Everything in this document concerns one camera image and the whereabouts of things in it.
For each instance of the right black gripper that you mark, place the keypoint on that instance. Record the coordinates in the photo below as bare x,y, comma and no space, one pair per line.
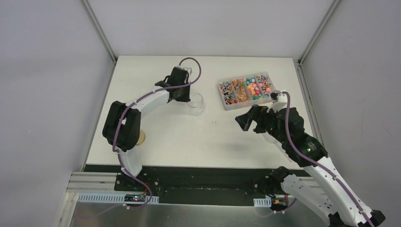
245,120

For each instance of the clear plastic jar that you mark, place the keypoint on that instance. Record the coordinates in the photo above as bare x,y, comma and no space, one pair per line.
196,104

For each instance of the slotted cable duct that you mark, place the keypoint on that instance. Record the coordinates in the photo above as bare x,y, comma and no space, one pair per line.
117,198
262,202

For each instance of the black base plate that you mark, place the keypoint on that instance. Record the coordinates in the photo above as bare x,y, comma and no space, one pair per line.
196,186

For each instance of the compartmented candy tray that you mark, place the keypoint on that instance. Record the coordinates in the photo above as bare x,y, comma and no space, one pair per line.
246,90

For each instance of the right slotted cable duct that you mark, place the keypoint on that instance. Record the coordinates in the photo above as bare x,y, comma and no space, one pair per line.
262,202

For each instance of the wooden jar lid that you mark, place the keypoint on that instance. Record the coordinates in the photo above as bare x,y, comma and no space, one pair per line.
142,137

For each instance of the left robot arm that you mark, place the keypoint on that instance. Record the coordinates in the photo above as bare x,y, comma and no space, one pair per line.
122,125

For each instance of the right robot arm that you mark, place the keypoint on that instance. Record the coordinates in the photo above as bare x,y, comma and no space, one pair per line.
339,206

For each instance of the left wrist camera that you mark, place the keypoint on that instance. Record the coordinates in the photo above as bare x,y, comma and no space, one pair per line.
188,69

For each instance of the left slotted cable duct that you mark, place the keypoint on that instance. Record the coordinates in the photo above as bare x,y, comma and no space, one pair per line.
117,198

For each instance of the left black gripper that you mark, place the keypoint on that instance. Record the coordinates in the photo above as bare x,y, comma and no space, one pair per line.
181,92

